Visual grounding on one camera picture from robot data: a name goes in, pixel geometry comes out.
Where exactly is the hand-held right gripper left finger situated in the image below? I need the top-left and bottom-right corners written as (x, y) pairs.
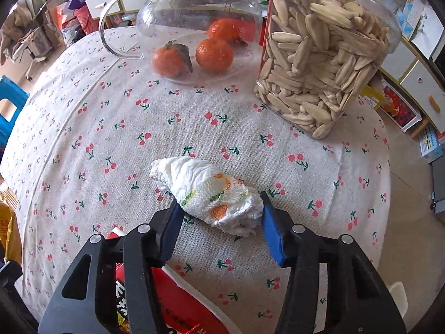
top-left (38, 200), bottom-right (186, 334)

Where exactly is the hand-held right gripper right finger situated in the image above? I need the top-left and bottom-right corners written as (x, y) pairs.
top-left (259, 191), bottom-right (407, 334)

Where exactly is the yellow snack bag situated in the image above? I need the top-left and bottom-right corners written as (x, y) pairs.
top-left (0, 200), bottom-right (22, 265)

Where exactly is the printed tissue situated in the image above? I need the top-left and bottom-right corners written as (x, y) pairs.
top-left (149, 156), bottom-right (265, 239)

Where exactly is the red snack packet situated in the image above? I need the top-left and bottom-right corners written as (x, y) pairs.
top-left (106, 228), bottom-right (230, 334)

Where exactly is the cherry print tablecloth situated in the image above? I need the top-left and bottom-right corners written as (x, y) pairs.
top-left (0, 24), bottom-right (392, 334)

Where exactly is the yellow printed cardboard carton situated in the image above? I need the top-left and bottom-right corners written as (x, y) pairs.
top-left (360, 83), bottom-right (386, 110)

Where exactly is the blue plastic stool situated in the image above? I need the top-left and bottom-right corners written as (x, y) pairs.
top-left (0, 75), bottom-right (30, 147)

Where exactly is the white storage box red print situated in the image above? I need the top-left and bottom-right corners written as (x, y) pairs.
top-left (380, 77), bottom-right (423, 133)

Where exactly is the tangerine with leaf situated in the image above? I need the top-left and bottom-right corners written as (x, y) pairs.
top-left (152, 41), bottom-right (193, 79)

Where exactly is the clear jar of seeds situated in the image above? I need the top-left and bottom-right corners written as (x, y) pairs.
top-left (254, 0), bottom-right (407, 140)

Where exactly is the blue white cardboard box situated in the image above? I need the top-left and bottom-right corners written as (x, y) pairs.
top-left (417, 125), bottom-right (445, 162)

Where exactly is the white cabinet drawer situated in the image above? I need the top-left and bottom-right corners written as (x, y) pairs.
top-left (85, 0), bottom-right (120, 18)
top-left (379, 38), bottom-right (418, 79)
top-left (400, 61), bottom-right (445, 133)

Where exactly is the glass teapot with bamboo lid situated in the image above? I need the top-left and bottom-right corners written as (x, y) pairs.
top-left (98, 0), bottom-right (265, 84)

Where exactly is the beige hanging clothing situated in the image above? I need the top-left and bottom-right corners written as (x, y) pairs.
top-left (0, 7), bottom-right (53, 73)

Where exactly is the orange plastic bag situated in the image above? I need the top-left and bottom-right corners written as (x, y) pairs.
top-left (56, 2), bottom-right (75, 30)

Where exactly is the white paper bag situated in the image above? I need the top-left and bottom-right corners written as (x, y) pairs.
top-left (410, 5), bottom-right (445, 60)

